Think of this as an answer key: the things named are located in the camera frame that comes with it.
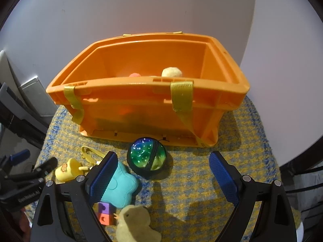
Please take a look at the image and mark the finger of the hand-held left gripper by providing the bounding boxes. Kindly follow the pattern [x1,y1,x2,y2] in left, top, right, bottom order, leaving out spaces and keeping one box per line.
[9,149,31,162]
[24,157,58,182]

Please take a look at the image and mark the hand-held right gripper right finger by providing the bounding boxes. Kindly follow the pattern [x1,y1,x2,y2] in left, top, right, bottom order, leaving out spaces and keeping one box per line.
[209,151,297,242]

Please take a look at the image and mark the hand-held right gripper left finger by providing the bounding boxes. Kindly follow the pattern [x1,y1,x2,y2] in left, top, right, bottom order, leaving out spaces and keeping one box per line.
[30,151,119,242]

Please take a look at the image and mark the teal star plush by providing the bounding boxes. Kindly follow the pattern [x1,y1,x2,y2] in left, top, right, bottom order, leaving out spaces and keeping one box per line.
[100,160,139,209]

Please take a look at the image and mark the yellow toy cup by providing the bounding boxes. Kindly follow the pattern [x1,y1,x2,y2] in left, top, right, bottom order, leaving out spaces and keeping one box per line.
[55,158,87,183]

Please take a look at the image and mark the purple toy cube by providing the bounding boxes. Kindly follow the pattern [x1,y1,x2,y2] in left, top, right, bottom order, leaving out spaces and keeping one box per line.
[97,202,116,215]

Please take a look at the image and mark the yellow plastic tongs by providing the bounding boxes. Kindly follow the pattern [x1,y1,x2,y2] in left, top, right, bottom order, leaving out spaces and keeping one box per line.
[81,145,104,165]

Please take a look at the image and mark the red toy cube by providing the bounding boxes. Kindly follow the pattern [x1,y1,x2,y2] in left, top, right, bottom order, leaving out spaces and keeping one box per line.
[97,213,115,226]

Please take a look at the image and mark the green ball with black band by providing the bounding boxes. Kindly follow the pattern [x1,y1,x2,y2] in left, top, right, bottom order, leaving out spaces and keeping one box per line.
[127,137,167,179]

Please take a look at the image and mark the yellow chick plush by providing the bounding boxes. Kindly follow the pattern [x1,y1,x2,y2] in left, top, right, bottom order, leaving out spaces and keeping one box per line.
[113,205,162,242]

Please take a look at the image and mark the orange plastic crate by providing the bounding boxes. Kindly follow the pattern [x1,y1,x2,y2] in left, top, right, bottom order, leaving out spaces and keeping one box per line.
[46,31,251,149]

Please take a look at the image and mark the black stand device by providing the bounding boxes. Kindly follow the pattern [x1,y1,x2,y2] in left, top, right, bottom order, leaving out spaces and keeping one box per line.
[0,81,49,150]

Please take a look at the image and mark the yellow and blue plaid blanket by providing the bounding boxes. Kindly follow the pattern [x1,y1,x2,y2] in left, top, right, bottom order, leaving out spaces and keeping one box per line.
[25,96,302,242]

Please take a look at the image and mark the grey flat panel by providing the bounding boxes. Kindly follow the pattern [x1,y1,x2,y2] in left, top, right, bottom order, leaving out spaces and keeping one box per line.
[20,76,57,118]

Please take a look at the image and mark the cream pom-pom ball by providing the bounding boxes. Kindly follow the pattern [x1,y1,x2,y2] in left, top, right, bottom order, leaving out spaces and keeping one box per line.
[161,67,182,77]

